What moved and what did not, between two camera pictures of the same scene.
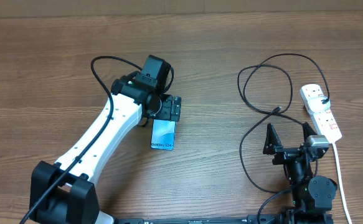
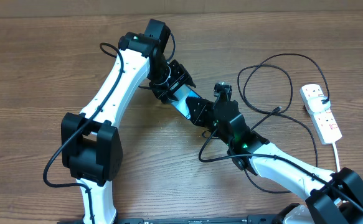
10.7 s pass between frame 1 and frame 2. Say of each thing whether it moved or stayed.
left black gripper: moved
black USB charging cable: moved
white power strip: stayed
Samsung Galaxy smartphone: moved
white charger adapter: stayed
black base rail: stayed
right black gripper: moved
